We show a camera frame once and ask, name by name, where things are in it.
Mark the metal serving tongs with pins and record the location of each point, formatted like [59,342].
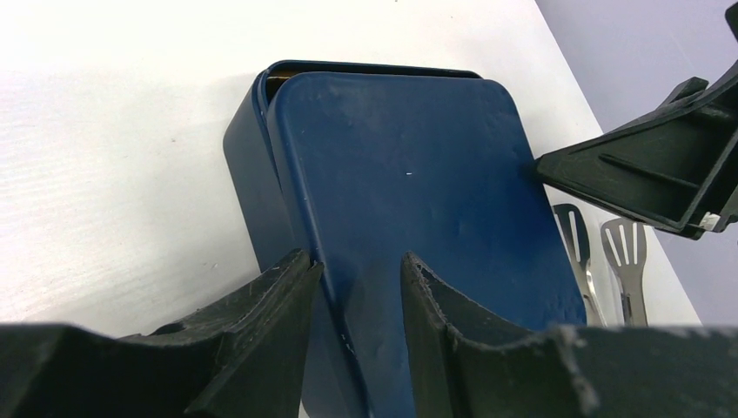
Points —
[608,266]

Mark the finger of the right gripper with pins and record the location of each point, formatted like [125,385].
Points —
[674,168]

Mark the dark blue chocolate box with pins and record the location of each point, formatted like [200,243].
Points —
[333,385]

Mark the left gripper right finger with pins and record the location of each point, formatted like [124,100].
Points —
[466,361]

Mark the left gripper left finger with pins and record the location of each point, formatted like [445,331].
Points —
[241,356]

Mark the dark blue box lid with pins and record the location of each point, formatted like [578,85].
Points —
[375,166]

